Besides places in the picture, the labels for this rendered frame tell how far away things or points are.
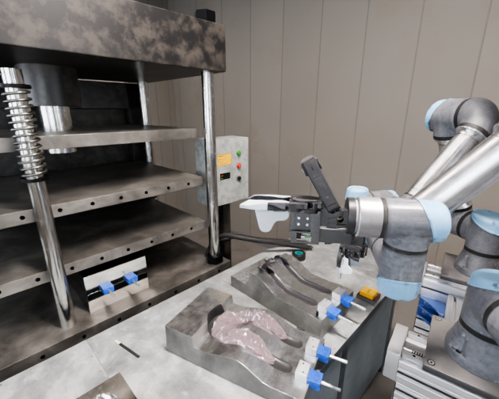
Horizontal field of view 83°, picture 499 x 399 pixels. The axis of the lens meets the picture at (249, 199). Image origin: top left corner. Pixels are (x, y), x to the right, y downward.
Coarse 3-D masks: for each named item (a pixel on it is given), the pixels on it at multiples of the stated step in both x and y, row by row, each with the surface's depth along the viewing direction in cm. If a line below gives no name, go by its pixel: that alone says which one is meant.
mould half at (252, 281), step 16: (288, 256) 141; (240, 272) 141; (256, 272) 127; (288, 272) 132; (304, 272) 135; (240, 288) 135; (256, 288) 127; (272, 288) 122; (304, 288) 124; (336, 288) 123; (272, 304) 121; (288, 304) 114; (304, 304) 114; (336, 304) 113; (288, 320) 116; (304, 320) 110; (320, 320) 105; (320, 336) 106
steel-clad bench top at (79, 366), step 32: (256, 256) 169; (320, 256) 169; (192, 288) 138; (224, 288) 138; (352, 288) 138; (128, 320) 117; (160, 320) 117; (352, 320) 117; (64, 352) 102; (96, 352) 102; (128, 352) 102; (160, 352) 102; (0, 384) 90; (32, 384) 90; (64, 384) 90; (96, 384) 90; (128, 384) 90; (160, 384) 90; (192, 384) 90; (224, 384) 90
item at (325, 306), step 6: (324, 300) 111; (318, 306) 109; (324, 306) 108; (330, 306) 110; (324, 312) 108; (330, 312) 107; (336, 312) 107; (330, 318) 107; (336, 318) 105; (342, 318) 105
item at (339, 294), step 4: (340, 288) 119; (336, 292) 116; (340, 292) 116; (344, 292) 116; (332, 296) 117; (336, 296) 116; (340, 296) 114; (344, 296) 116; (348, 296) 116; (340, 300) 115; (344, 300) 114; (348, 300) 113; (352, 300) 114; (344, 304) 114; (348, 304) 113; (352, 304) 113; (356, 304) 112; (360, 308) 111; (364, 308) 110
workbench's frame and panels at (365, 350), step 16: (384, 304) 156; (368, 320) 141; (384, 320) 163; (352, 336) 112; (368, 336) 147; (384, 336) 172; (336, 352) 102; (352, 352) 133; (368, 352) 153; (384, 352) 180; (336, 368) 121; (352, 368) 139; (368, 368) 160; (336, 384) 126; (352, 384) 144; (368, 384) 168
